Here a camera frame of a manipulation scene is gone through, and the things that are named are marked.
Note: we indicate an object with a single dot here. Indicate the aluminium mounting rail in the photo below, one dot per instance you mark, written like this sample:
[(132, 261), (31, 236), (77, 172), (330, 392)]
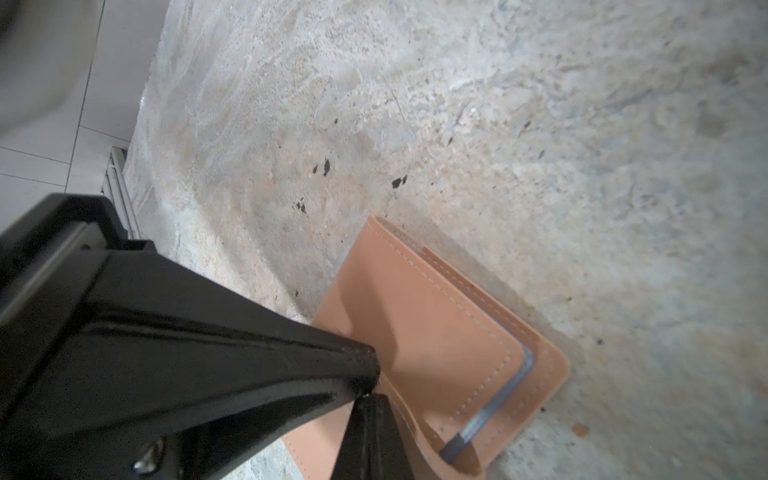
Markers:
[(114, 187)]

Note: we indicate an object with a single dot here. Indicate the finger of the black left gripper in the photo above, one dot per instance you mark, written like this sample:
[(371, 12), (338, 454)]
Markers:
[(118, 363)]

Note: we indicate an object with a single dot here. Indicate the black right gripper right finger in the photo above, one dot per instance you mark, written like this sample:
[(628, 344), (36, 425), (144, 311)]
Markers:
[(390, 459)]

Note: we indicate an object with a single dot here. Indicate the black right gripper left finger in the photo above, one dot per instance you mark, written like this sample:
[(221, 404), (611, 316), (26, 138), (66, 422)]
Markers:
[(354, 458)]

